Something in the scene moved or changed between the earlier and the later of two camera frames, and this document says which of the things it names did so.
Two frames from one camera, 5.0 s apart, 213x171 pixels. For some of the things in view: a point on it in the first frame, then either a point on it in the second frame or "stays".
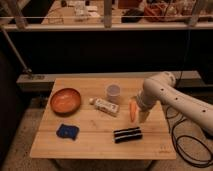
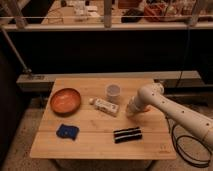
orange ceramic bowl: x=65 y=102 stays
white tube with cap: x=105 y=106 stays
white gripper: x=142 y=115 to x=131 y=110
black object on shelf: x=132 y=12 stays
